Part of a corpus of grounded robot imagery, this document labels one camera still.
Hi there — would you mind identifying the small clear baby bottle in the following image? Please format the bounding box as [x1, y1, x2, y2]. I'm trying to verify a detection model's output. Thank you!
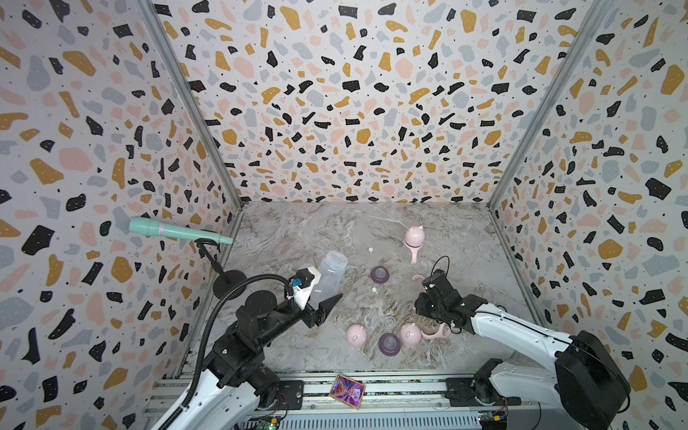
[309, 251, 349, 308]

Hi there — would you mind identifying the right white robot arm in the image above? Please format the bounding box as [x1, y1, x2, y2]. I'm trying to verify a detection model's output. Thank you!
[415, 270, 631, 429]

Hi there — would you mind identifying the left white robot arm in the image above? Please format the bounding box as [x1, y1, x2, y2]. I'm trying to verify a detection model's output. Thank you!
[153, 290, 342, 429]

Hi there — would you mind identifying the pink bottle cap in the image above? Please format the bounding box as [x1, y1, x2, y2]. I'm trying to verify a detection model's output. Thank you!
[346, 324, 368, 349]
[399, 322, 423, 349]

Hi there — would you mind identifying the clear silicone nipple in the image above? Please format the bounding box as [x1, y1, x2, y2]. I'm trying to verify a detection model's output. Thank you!
[382, 316, 397, 331]

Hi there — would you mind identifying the purple bottle collar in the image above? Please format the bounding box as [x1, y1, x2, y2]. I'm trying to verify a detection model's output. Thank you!
[370, 265, 391, 285]
[378, 333, 401, 357]

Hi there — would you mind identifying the colourful holographic card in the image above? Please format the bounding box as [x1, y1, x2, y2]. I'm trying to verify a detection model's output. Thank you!
[329, 374, 366, 410]

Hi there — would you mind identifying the black microphone stand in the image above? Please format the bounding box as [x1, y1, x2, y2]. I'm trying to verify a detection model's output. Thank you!
[195, 238, 247, 300]

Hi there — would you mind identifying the mint green microphone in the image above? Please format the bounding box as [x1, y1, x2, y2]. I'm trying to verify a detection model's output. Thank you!
[129, 217, 234, 245]

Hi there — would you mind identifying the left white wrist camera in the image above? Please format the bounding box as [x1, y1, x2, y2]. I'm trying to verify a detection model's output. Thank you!
[286, 266, 321, 310]

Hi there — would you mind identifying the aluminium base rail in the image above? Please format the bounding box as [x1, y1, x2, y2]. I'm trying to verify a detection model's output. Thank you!
[144, 370, 571, 430]

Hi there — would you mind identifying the black corrugated cable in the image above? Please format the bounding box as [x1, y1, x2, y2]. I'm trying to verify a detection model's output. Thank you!
[155, 272, 294, 430]

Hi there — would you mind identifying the right corner aluminium post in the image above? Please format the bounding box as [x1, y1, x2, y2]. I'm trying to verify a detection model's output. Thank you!
[488, 0, 616, 212]

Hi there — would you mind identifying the corner aluminium post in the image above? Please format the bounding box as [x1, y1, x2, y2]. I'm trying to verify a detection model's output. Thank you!
[488, 0, 616, 212]
[134, 0, 243, 213]

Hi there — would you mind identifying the left corner aluminium post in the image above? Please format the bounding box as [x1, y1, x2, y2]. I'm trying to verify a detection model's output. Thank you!
[134, 0, 243, 213]

